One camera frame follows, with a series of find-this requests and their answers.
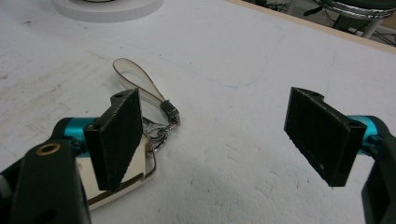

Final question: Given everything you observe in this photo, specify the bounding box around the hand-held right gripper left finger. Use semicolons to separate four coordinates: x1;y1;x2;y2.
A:
50;88;144;192

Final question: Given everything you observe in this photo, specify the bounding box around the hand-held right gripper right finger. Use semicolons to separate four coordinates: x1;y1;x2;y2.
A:
283;86;396;188

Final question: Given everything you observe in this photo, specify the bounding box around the white card holder with strap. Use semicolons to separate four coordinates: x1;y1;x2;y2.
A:
76;57;181;212

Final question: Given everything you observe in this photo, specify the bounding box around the chrome stool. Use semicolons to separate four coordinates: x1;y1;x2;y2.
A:
303;0;396;39

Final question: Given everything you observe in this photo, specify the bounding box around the white round base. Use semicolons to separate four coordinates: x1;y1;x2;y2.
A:
51;0;165;23

